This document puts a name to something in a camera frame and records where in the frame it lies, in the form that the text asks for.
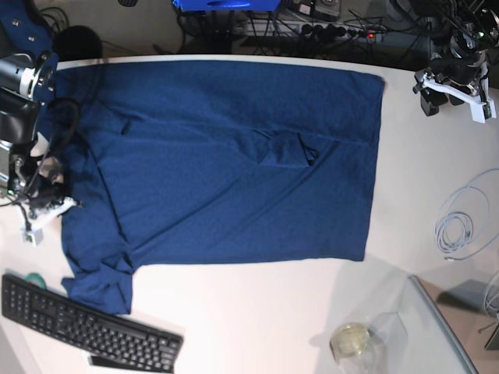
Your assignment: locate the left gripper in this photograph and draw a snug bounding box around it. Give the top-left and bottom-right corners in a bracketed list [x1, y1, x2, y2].
[412, 56, 497, 123]

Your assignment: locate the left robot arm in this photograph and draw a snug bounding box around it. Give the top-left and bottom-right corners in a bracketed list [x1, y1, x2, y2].
[389, 1, 498, 123]

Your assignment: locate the black computer keyboard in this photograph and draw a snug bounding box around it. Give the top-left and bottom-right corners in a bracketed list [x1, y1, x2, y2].
[1, 273, 183, 373]

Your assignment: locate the coiled white cable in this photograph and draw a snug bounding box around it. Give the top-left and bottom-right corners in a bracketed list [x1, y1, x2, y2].
[434, 168, 499, 263]

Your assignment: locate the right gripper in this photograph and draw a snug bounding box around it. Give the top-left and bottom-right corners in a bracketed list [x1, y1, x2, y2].
[7, 167, 83, 246]

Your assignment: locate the blue long-sleeve t-shirt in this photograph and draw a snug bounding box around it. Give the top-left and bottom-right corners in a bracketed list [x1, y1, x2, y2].
[55, 61, 384, 314]

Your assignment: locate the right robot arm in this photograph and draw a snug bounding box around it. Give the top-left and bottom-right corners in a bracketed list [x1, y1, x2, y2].
[1, 1, 80, 245]

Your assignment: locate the blue box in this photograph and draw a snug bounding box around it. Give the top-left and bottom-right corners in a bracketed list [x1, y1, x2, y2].
[172, 0, 281, 12]

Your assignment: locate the green tape roll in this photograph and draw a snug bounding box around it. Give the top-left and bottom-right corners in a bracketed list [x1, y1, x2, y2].
[24, 273, 47, 290]

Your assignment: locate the white power strip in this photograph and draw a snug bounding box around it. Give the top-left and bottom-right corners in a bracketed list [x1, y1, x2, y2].
[235, 19, 388, 43]

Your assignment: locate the clear glass jar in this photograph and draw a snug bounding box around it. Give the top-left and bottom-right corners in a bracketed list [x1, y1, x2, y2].
[330, 312, 409, 374]

